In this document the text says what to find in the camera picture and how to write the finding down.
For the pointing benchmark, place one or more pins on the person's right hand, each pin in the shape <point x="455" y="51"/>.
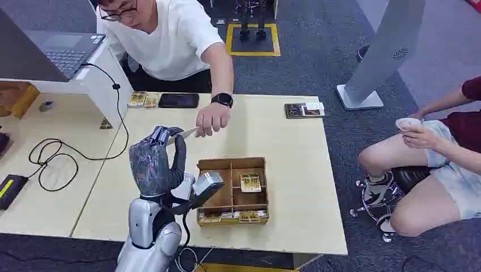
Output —
<point x="211" y="119"/>

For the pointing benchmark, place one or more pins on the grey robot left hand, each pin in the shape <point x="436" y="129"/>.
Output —
<point x="152" y="165"/>

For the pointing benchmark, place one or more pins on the pale playing card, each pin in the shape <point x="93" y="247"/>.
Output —
<point x="185" y="134"/>

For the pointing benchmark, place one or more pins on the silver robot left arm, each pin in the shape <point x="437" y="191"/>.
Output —
<point x="146" y="232"/>

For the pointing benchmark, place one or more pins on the black wrist watch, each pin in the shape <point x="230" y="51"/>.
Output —
<point x="223" y="99"/>

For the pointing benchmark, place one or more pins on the black smartphone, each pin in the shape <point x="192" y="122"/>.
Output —
<point x="178" y="100"/>

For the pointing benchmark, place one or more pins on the yellow card pack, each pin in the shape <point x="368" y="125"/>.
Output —
<point x="136" y="99"/>
<point x="152" y="100"/>

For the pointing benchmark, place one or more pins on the yellow-bordered floor mat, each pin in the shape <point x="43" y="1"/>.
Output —
<point x="252" y="52"/>

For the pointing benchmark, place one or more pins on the person across the desk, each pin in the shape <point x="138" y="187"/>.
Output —
<point x="169" y="37"/>

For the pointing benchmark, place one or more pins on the white desk riser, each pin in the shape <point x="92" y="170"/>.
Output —
<point x="99" y="80"/>

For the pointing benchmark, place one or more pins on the wooden compartment box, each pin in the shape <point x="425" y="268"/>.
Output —
<point x="257" y="210"/>

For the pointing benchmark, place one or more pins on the row of yellow cards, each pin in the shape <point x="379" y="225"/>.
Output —
<point x="248" y="216"/>

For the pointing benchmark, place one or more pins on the black robot legs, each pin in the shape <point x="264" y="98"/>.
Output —
<point x="251" y="22"/>

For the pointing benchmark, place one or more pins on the small grey mouse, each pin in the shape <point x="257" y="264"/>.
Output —
<point x="46" y="106"/>

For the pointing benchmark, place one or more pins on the black-framed glasses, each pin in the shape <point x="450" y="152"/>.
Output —
<point x="118" y="15"/>

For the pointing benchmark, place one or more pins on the black power brick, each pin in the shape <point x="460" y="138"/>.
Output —
<point x="10" y="190"/>

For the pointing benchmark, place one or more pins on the brown wooden crate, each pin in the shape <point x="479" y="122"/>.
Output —
<point x="17" y="98"/>

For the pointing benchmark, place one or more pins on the grey laptop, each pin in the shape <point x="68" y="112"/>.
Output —
<point x="45" y="52"/>

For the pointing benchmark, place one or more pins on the white floor stand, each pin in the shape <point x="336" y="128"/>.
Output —
<point x="383" y="49"/>

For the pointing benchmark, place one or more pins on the chrome wheeled stool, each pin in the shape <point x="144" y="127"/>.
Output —
<point x="379" y="199"/>

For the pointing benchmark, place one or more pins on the white paper cup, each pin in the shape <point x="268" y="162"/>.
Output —
<point x="407" y="123"/>

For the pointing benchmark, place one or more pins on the seated person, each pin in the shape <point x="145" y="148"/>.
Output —
<point x="443" y="180"/>

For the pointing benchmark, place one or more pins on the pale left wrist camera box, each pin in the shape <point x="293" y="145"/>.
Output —
<point x="204" y="184"/>

